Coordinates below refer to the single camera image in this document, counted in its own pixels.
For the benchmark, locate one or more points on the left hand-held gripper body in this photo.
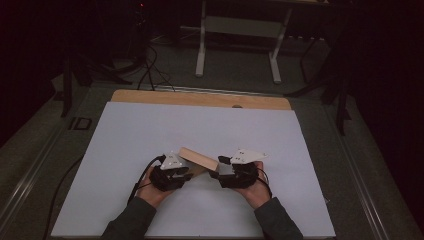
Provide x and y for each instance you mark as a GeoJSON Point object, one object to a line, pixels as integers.
{"type": "Point", "coordinates": [166, 180]}

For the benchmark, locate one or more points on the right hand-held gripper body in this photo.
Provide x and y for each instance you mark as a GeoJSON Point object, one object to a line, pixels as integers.
{"type": "Point", "coordinates": [241, 178]}

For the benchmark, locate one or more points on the square wooden picture frame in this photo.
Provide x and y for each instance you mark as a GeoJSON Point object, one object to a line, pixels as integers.
{"type": "Point", "coordinates": [198, 159]}

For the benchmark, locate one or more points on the person's right hand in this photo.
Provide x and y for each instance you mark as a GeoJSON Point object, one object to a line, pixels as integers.
{"type": "Point", "coordinates": [255, 195]}

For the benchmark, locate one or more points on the person's left hand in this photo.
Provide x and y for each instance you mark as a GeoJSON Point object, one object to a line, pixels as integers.
{"type": "Point", "coordinates": [150, 195]}

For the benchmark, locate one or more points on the white table mat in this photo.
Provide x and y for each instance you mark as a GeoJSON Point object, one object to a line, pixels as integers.
{"type": "Point", "coordinates": [186, 126]}

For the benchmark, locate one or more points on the black floor socket box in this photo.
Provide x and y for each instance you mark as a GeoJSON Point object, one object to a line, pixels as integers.
{"type": "Point", "coordinates": [80, 123]}

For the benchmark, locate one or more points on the black tripod stand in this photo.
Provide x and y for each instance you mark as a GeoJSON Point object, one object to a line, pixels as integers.
{"type": "Point", "coordinates": [340, 96]}

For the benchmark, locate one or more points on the metal floor rail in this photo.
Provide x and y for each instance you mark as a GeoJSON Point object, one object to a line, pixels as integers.
{"type": "Point", "coordinates": [30, 173]}
{"type": "Point", "coordinates": [363, 186]}
{"type": "Point", "coordinates": [220, 90]}

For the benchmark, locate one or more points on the white metal table frame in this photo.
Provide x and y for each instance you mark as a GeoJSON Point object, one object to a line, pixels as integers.
{"type": "Point", "coordinates": [240, 28]}

